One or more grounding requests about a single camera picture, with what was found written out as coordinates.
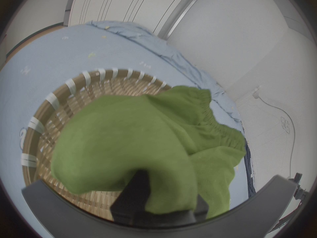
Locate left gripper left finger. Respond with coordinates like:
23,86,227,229
110,170,151,223

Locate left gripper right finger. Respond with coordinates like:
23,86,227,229
195,194,209,219

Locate green shorts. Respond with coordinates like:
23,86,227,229
51,85,247,219

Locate round woven basket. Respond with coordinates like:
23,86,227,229
20,68,174,219

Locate dark blue T-shirt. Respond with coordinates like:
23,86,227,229
243,138,257,198

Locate pale blue quilt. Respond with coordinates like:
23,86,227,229
85,21,244,133

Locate white wardrobe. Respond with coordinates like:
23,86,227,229
63,0,198,38

